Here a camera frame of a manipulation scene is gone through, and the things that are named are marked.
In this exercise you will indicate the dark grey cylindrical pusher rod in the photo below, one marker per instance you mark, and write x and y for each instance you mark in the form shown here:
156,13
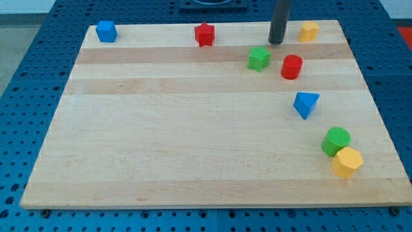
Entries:
279,21

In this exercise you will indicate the green star block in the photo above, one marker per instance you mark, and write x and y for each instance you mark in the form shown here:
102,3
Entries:
258,58

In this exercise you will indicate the red star block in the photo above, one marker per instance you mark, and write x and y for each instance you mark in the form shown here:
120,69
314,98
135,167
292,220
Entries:
204,34

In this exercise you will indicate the wooden board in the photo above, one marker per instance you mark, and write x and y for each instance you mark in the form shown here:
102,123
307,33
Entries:
153,121

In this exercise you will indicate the yellow heart block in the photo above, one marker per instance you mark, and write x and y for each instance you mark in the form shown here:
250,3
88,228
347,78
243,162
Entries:
309,31

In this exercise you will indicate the red cylinder block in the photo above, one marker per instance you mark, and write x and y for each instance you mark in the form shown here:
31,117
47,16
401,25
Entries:
291,67

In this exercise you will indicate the blue triangle block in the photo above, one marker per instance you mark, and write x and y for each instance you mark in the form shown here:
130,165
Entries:
304,103

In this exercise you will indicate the green cylinder block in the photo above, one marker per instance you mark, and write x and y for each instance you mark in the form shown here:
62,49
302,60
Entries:
335,139

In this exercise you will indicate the yellow hexagon block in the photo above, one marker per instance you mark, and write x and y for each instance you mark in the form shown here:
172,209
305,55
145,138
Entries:
346,162

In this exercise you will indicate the blue pentagon block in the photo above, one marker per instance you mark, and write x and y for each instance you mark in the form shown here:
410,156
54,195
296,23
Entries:
106,31

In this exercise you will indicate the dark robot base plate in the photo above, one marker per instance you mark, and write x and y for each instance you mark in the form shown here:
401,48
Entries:
190,5

